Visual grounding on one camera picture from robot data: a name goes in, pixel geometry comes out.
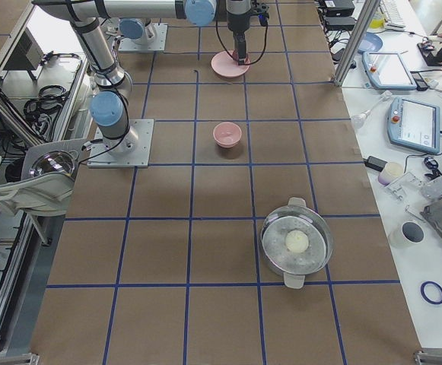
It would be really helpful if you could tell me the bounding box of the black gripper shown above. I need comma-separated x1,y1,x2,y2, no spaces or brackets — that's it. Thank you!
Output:
226,0,269,65

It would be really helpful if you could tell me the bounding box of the pink plate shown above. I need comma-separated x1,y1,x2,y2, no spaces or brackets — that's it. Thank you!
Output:
211,50,250,78

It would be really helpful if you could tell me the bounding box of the pink bowl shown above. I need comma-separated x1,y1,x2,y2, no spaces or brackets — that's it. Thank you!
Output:
212,122,243,148

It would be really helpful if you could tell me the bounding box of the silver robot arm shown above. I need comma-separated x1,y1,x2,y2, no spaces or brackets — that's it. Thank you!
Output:
119,18,157,45
32,1,269,90

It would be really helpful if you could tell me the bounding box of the blue plate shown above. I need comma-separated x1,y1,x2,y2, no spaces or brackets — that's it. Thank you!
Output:
358,32,383,54

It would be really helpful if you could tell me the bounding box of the steel bowl on chair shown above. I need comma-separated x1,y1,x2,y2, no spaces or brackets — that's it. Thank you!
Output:
29,151,75,177

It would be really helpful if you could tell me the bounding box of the light bulb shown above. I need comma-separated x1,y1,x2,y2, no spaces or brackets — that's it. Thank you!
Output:
351,90,393,130

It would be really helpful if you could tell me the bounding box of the blue teach pendant far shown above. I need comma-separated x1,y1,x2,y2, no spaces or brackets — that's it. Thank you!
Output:
361,52,417,90

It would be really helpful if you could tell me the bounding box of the blue teach pendant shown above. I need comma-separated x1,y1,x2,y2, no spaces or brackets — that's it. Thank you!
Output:
361,52,417,90
386,97,440,154

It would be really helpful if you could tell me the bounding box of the black power adapter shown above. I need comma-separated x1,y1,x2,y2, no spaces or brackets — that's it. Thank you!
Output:
363,156,387,172

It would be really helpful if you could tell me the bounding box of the blue teach pendant near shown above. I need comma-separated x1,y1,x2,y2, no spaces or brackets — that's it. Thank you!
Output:
386,97,440,154

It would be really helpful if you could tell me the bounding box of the purple white cup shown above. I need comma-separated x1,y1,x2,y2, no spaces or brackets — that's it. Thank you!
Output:
377,162,404,186

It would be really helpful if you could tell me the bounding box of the steel steamer pot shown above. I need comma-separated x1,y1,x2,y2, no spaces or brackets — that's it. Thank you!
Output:
259,197,333,289

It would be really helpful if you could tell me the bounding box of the white steamed bun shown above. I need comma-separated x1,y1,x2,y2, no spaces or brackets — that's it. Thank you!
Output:
285,230,309,253

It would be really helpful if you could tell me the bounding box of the white mug dark inside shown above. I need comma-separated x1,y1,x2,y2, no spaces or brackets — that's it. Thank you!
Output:
388,221,425,248

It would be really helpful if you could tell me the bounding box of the aluminium frame post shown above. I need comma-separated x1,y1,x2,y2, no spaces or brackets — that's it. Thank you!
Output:
333,0,380,87

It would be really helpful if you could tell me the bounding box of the blue rubber ring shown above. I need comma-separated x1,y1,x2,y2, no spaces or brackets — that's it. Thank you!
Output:
420,281,442,305

